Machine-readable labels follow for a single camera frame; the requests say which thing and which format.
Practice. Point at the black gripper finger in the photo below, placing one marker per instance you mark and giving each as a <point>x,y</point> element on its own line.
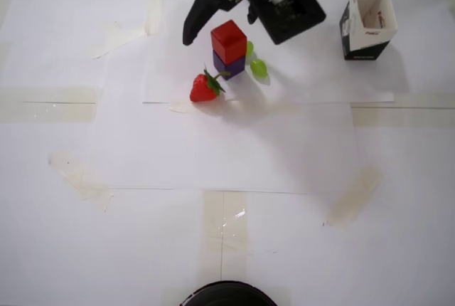
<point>253,12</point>
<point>197,18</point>

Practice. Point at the red wooden cube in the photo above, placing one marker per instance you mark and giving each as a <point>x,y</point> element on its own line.
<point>229,41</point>

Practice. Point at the purple wooden cube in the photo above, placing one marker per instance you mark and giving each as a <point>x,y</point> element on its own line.
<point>231,69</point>

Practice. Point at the red toy strawberry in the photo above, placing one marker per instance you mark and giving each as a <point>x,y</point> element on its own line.
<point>202,90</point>

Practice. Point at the white paper sheet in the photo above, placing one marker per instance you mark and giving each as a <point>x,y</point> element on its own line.
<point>320,82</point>
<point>249,149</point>

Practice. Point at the white and black cardboard box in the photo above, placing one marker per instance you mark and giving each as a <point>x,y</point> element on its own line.
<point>366,51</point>

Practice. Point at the beige masking tape strip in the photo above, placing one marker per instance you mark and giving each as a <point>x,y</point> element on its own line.
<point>117,41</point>
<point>81,181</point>
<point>355,195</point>
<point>401,115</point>

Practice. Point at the clear glossy tape strip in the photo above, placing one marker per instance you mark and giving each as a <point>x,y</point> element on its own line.
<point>225,217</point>
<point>49,106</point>

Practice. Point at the black round object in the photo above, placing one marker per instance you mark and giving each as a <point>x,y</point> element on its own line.
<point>227,295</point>

